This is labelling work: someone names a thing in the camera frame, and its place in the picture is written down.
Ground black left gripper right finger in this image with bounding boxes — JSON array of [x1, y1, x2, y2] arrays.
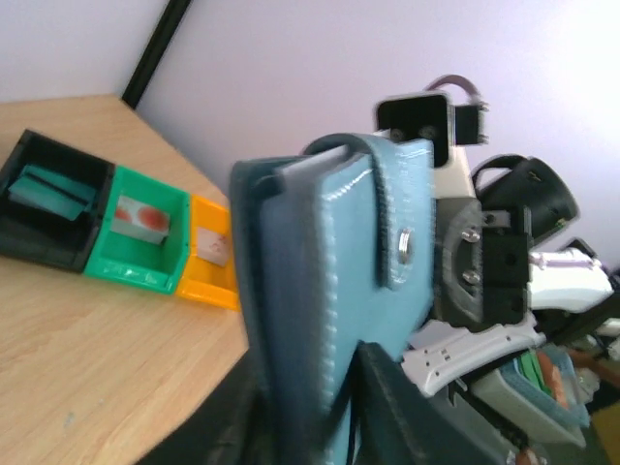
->
[[353, 343, 510, 465]]

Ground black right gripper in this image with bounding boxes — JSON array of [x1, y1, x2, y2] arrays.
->
[[433, 198, 532, 333]]

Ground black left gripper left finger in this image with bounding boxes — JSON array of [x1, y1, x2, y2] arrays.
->
[[159, 343, 281, 464]]

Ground blue card holder wallet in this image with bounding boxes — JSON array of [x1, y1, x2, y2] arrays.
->
[[229, 134, 435, 464]]

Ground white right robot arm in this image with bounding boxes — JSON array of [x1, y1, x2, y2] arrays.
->
[[402, 154, 619, 397]]

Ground red white april cards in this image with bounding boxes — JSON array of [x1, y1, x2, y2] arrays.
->
[[110, 196, 171, 245]]

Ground teal cards in black bin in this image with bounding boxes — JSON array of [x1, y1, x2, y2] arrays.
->
[[8, 165, 97, 221]]

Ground orange storage bin right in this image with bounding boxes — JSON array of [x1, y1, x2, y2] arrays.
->
[[175, 195, 239, 311]]

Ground green storage bin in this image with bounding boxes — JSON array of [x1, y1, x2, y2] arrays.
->
[[84, 166, 190, 295]]

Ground black storage bin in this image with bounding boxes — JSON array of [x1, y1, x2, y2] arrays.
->
[[1, 130, 115, 273]]

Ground black frame post right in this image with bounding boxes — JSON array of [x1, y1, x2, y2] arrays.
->
[[121, 0, 193, 109]]

